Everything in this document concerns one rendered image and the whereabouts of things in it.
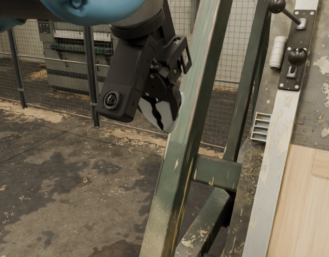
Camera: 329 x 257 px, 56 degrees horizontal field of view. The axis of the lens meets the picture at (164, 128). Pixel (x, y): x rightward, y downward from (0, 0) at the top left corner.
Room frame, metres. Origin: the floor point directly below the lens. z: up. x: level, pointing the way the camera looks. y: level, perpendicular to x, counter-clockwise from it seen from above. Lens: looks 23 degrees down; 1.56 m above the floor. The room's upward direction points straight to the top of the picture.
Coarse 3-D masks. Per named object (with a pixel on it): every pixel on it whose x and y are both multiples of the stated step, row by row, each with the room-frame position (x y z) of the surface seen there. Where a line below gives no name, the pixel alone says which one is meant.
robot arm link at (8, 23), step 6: (0, 18) 0.28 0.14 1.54; (6, 18) 0.28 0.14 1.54; (12, 18) 0.28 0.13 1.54; (18, 18) 0.29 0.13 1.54; (0, 24) 0.28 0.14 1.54; (6, 24) 0.29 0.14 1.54; (12, 24) 0.29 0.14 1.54; (18, 24) 0.30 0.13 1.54; (0, 30) 0.29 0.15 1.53; (6, 30) 0.30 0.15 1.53
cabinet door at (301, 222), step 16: (288, 160) 0.64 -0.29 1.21; (304, 160) 0.63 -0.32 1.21; (320, 160) 0.61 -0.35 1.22; (288, 176) 0.62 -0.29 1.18; (304, 176) 0.61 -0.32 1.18; (320, 176) 0.60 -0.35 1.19; (288, 192) 0.60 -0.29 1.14; (304, 192) 0.59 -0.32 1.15; (320, 192) 0.58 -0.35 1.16; (288, 208) 0.58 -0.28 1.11; (304, 208) 0.57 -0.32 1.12; (320, 208) 0.56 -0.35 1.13; (288, 224) 0.56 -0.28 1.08; (304, 224) 0.55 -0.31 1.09; (320, 224) 0.54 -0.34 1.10; (272, 240) 0.55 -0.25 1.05; (288, 240) 0.54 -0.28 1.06; (304, 240) 0.54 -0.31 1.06; (320, 240) 0.53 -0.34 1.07; (272, 256) 0.53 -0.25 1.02; (288, 256) 0.52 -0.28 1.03; (304, 256) 0.52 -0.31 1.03; (320, 256) 0.51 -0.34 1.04
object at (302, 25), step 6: (270, 0) 0.72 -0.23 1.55; (276, 0) 0.71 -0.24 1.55; (282, 0) 0.71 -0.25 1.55; (270, 6) 0.72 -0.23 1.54; (276, 6) 0.71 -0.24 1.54; (282, 6) 0.71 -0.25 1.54; (276, 12) 0.72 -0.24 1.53; (282, 12) 0.74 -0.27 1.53; (288, 12) 0.74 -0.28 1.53; (294, 18) 0.75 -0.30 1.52; (300, 18) 0.77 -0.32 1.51; (300, 24) 0.76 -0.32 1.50; (306, 24) 0.76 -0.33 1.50
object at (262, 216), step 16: (304, 0) 0.81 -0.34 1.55; (288, 96) 0.70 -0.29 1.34; (272, 112) 0.69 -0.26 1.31; (288, 112) 0.68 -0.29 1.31; (272, 128) 0.67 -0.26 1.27; (288, 128) 0.66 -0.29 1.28; (272, 144) 0.65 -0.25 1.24; (288, 144) 0.64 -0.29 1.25; (272, 160) 0.63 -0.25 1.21; (272, 176) 0.61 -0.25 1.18; (256, 192) 0.61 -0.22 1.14; (272, 192) 0.59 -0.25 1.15; (256, 208) 0.59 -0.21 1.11; (272, 208) 0.58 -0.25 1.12; (256, 224) 0.57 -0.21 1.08; (272, 224) 0.56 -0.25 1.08; (256, 240) 0.55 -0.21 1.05; (256, 256) 0.53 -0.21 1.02
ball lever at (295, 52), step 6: (294, 48) 0.63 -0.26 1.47; (300, 48) 0.63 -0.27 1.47; (288, 54) 0.64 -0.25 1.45; (294, 54) 0.62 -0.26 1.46; (300, 54) 0.62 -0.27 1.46; (306, 54) 0.62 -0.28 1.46; (288, 60) 0.63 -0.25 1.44; (294, 60) 0.62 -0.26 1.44; (300, 60) 0.62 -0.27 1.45; (306, 60) 0.62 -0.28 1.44; (294, 66) 0.67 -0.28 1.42; (288, 72) 0.71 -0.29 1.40; (294, 72) 0.71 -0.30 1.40; (294, 78) 0.71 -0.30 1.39
